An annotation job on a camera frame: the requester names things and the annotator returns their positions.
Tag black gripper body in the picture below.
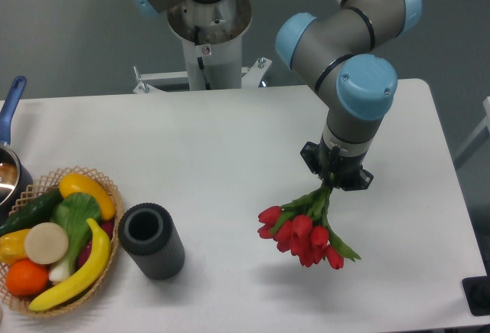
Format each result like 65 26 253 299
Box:
300 141 373 191

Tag red tulip bouquet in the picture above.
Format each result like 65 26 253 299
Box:
257 187 361 269

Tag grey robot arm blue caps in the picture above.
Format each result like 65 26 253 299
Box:
133 0 423 191

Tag dark grey ribbed vase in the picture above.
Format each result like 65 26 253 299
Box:
118 203 185 280

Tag black device at table edge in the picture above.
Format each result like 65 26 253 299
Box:
462 276 489 316

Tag red vegetable in basket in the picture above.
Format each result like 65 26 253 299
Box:
77 220 114 269

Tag yellow banana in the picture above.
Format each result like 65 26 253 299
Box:
28 218 111 312

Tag green bok choy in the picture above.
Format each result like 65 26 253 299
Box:
49 192 101 284

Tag woven wicker basket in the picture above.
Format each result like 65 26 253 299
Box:
1 166 123 318

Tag green cucumber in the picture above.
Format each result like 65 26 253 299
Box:
1 188 63 237

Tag beige round disc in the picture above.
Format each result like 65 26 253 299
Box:
24 222 69 265

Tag orange fruit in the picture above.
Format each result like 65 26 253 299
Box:
5 259 48 296

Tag yellow bell pepper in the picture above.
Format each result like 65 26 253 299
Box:
0 229 30 265

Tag white frame right edge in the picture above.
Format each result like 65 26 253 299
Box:
453 96 489 170

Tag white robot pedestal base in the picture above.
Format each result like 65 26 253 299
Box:
133 0 273 93

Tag blue handled saucepan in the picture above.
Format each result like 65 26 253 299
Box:
1 76 33 224

